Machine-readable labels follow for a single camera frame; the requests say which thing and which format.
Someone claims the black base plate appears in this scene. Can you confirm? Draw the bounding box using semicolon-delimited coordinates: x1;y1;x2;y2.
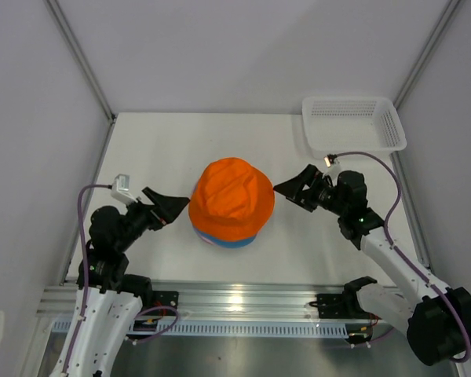
307;293;378;320
142;291;180;317

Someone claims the aluminium mounting rail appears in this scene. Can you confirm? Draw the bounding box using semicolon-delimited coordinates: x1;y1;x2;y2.
35;278;465;325

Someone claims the orange bucket hat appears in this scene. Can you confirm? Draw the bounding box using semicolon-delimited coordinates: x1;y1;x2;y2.
188;157;275;241

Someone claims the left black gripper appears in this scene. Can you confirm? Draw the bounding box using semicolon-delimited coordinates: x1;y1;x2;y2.
115;186;189;252

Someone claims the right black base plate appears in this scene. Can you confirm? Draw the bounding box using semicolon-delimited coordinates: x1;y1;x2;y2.
307;293;378;320

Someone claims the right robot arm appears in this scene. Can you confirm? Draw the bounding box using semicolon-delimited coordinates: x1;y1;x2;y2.
274;165;471;366

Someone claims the left aluminium corner post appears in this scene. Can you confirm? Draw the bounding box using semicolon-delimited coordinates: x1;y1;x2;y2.
43;0;116;123

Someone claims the aluminium corner post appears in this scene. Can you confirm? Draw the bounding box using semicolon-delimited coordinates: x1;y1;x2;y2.
393;0;466;110
43;0;116;123

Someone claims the white plastic basket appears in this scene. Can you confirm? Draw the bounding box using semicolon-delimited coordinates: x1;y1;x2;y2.
301;96;407;159

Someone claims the right aluminium corner post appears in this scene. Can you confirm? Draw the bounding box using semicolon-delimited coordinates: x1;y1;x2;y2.
393;0;466;110

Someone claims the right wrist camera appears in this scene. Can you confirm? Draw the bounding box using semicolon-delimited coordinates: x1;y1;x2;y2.
324;154;341;180

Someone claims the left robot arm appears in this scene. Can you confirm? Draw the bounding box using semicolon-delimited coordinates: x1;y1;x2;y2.
51;182;190;376

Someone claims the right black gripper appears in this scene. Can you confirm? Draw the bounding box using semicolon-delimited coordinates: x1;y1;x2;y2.
272;165;347;217

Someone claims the blue bucket hat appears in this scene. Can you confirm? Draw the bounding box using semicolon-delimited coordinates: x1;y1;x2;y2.
192;227;257;249

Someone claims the white slotted cable duct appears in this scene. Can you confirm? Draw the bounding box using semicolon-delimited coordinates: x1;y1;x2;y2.
50;320;349;339

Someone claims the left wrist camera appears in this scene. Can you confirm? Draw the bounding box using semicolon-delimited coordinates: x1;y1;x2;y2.
111;174;137;206

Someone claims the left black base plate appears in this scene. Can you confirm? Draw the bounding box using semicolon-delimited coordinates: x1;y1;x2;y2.
142;291;180;317

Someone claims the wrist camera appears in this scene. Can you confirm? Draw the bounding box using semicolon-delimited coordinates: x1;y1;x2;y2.
324;154;341;180
111;174;137;206

